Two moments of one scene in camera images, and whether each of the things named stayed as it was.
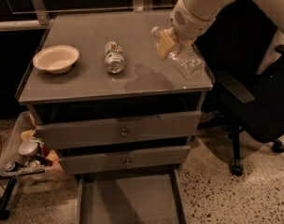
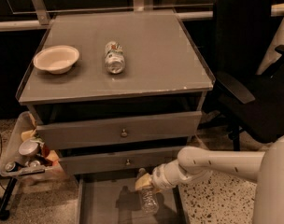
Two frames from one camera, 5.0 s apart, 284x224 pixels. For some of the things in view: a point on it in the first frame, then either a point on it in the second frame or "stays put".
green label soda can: (114, 57) stays put
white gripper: (189, 24) to (158, 176)
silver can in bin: (29, 147) stays put
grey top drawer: (119, 131) stays put
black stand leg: (2, 211) stays put
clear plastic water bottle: (185, 55) to (149, 203)
